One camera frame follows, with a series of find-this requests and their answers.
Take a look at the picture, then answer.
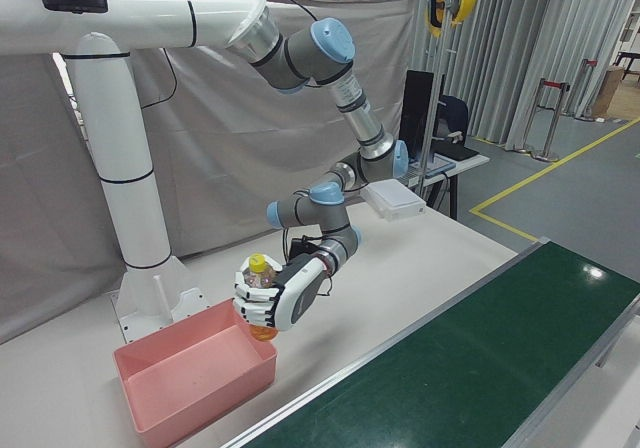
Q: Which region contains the white desk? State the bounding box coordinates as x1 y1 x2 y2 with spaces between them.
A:
399 145 491 219

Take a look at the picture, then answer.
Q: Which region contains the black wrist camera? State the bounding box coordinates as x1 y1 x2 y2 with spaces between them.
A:
287 237 321 262

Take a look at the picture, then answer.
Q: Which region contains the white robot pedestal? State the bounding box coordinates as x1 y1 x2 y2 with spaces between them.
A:
0 0 269 344

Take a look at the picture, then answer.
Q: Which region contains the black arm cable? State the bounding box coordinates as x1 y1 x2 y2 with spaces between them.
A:
134 0 321 114

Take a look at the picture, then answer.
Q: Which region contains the dark office chair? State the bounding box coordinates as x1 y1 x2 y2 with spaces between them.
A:
433 94 471 142

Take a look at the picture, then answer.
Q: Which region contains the orange drink bottle yellow cap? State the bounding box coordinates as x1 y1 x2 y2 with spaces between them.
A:
245 252 281 343

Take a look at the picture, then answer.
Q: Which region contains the green conveyor belt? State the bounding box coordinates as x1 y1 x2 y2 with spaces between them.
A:
219 237 640 448

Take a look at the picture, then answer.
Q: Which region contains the yellow hose reel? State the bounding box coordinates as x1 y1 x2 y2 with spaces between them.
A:
424 0 480 38

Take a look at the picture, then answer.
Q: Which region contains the silver stanchion post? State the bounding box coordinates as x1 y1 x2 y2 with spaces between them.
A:
574 57 601 122
529 77 571 163

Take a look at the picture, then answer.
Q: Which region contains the pleated grey curtain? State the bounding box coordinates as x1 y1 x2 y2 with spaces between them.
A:
414 0 640 152

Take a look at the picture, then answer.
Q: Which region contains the white flat box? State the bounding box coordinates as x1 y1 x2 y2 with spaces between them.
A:
360 177 427 222

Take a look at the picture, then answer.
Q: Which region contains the black flat screen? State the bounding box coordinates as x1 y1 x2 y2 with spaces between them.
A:
398 69 436 162

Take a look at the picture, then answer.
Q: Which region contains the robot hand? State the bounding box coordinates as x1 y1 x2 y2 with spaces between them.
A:
232 252 335 333

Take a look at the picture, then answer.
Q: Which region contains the pink plastic basket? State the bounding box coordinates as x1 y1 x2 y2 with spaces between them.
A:
112 298 278 448

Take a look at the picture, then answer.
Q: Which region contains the grey fabric backdrop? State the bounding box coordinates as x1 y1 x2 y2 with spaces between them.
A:
0 0 419 344

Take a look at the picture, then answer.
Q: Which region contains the cardboard box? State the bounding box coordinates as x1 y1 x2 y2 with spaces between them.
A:
592 65 626 122

